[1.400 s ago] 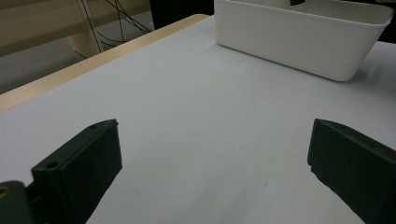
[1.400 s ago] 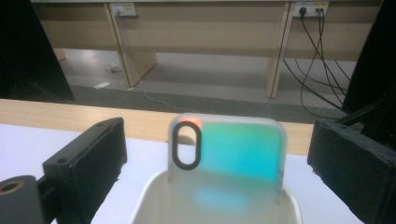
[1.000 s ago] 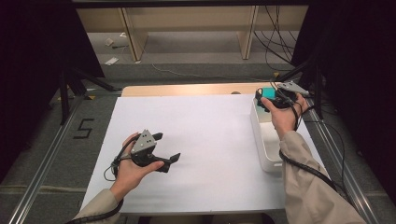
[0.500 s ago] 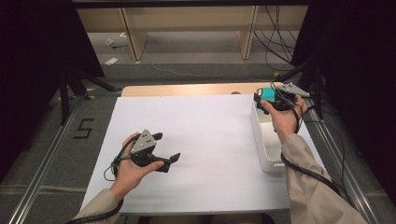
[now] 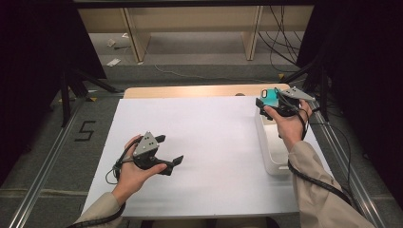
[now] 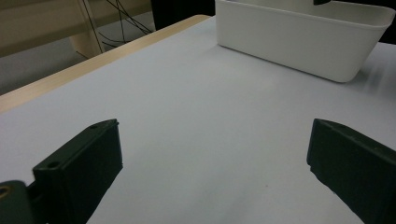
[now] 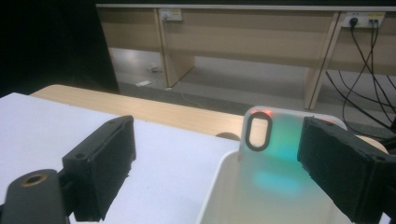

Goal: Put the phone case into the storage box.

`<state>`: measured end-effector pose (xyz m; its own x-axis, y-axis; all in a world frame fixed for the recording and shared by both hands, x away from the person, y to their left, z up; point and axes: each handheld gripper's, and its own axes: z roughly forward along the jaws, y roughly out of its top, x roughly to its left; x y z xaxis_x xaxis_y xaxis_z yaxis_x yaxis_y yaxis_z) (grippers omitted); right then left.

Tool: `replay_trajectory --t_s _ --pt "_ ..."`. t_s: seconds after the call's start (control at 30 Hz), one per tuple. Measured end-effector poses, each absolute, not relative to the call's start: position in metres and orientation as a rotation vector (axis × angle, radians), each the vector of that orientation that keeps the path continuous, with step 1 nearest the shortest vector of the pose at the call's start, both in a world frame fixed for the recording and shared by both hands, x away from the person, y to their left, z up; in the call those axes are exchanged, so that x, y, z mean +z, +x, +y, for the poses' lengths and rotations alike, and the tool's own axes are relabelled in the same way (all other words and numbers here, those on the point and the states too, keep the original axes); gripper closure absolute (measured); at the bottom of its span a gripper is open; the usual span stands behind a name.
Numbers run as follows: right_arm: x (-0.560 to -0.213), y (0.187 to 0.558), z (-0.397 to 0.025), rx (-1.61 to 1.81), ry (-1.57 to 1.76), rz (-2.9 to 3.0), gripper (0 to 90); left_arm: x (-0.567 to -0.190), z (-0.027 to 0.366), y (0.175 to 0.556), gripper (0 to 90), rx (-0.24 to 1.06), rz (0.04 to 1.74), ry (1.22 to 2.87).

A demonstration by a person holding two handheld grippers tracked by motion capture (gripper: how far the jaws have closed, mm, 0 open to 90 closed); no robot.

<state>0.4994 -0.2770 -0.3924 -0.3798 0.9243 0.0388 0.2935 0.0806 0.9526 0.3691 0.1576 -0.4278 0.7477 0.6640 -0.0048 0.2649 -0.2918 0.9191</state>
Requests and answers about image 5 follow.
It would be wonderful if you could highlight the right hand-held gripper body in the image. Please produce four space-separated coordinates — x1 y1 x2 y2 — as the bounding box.
269 86 317 118

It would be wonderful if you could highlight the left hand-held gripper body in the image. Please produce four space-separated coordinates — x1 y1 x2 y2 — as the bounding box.
132 131 175 177

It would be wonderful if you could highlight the iridescent phone case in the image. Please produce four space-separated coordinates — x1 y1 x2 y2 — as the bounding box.
259 87 280 108

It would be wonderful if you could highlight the white plastic box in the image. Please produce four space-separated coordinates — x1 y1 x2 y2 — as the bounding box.
254 107 295 177

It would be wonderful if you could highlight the person's right hand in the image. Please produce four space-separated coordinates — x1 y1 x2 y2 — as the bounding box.
263 99 314 153

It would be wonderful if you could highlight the person's left hand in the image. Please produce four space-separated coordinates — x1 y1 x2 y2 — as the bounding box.
111 134 168 206

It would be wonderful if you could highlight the black metal stand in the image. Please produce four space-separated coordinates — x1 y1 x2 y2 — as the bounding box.
59 67 125 128
279 61 331 124

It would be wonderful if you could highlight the white table board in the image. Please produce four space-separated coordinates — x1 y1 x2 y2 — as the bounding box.
81 96 334 219

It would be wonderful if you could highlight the light wooden table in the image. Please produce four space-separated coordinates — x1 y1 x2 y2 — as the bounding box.
123 83 291 100

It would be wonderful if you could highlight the black curtain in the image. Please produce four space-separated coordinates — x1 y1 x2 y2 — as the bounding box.
0 0 107 188
296 0 403 201

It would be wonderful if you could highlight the beige wooden desk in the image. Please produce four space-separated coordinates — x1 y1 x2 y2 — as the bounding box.
73 4 315 64

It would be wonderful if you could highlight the black cable bundle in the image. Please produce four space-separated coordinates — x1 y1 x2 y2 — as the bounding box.
257 5 304 75

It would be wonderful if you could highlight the thin black cable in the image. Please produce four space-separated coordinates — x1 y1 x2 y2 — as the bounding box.
312 107 354 192

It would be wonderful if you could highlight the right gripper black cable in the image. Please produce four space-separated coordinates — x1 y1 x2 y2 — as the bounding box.
275 87 355 207

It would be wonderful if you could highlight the aluminium floor rail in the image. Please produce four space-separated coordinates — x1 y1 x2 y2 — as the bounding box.
308 101 388 228
8 94 93 228

